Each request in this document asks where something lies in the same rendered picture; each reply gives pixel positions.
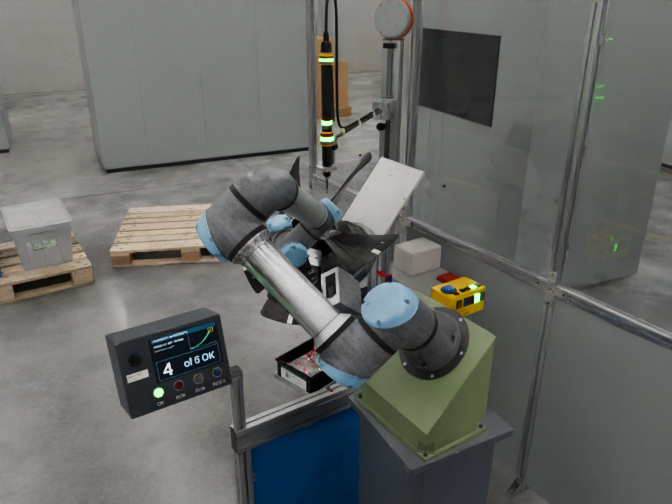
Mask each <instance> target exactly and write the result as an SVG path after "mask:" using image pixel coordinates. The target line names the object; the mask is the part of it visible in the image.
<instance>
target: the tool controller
mask: <svg viewBox="0 0 672 504"><path fill-rule="evenodd" d="M105 338H106V343H107V347H108V351H109V356H110V360H111V365H112V369H113V373H114V378H115V382H116V387H117V391H118V395H119V400H120V404H121V406H122V407H123V409H124V410H125V411H126V412H127V414H128V415H129V416H130V418H131V419H135V418H138V417H140V416H143V415H146V414H149V413H152V412H154V411H157V410H160V409H163V408H165V407H168V406H171V405H174V404H177V403H179V402H182V401H185V400H188V399H190V398H193V397H196V396H199V395H202V394H204V393H207V392H210V391H213V390H215V389H218V388H221V387H224V386H227V385H229V384H232V376H231V371H230V366H229V361H228V355H227V350H226V345H225V339H224V334H223V329H222V323H221V318H220V314H219V313H216V312H214V311H212V310H210V309H208V308H206V307H202V308H198V309H195V310H191V311H188V312H184V313H181V314H177V315H174V316H170V317H167V318H163V319H160V320H156V321H153V322H149V323H146V324H142V325H138V326H135V327H131V328H128V329H124V330H121V331H117V332H114V333H110V334H107V335H106V336H105ZM174 356H176V360H177V365H178V370H179V376H176V377H173V378H170V379H168V380H165V381H162V382H159V378H158V373H157V368H156V364H155V363H156V362H159V361H162V360H165V359H168V358H171V357H174ZM215 367H220V368H221V369H222V375H221V376H220V377H217V378H216V377H214V376H213V375H212V370H213V369H214V368H215ZM197 373H200V374H202V375H203V377H204V379H203V382H202V383H200V384H195V383H194V382H193V377H194V375H195V374H197ZM177 380H182V381H183V382H184V388H183V389H182V390H180V391H176V390H174V388H173V384H174V382H175V381H177ZM156 387H162V388H163V389H164V395H163V396H162V397H160V398H155V397H154V396H153V390H154V389H155V388H156Z"/></svg>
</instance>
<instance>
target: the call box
mask: <svg viewBox="0 0 672 504"><path fill-rule="evenodd" d="M476 283H477V282H475V281H473V280H471V279H469V278H467V277H462V278H459V279H456V280H453V281H450V282H447V283H444V284H441V285H438V286H435V287H432V288H431V298H432V299H434V300H436V301H437V302H439V303H441V304H443V305H444V306H446V307H448V308H450V309H453V310H455V311H457V312H458V313H459V314H460V315H461V316H463V317H464V316H467V315H470V314H472V313H475V312H478V311H480V310H483V306H484V300H482V301H479V302H476V303H474V304H471V305H468V306H465V307H464V306H463V303H464V298H467V297H470V296H472V295H475V294H478V293H481V292H485V286H483V285H481V286H480V287H476V288H474V289H472V288H471V290H469V291H467V290H466V292H463V293H462V292H460V291H459V289H461V288H463V289H464V287H467V286H468V287H469V286H470V285H474V284H476ZM445 285H451V286H453V287H455V291H457V292H459V293H460V294H459V295H457V296H455V295H454V294H452V293H448V292H444V291H443V287H444V286H445ZM458 300H462V308H460V309H456V303H457V301H458Z"/></svg>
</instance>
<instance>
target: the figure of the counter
mask: <svg viewBox="0 0 672 504"><path fill-rule="evenodd" d="M155 364H156V368H157V373H158V378H159V382H162V381H165V380H168V379H170V378H173V377H176V376H179V370H178V365H177V360H176V356H174V357H171V358H168V359H165V360H162V361H159V362H156V363H155Z"/></svg>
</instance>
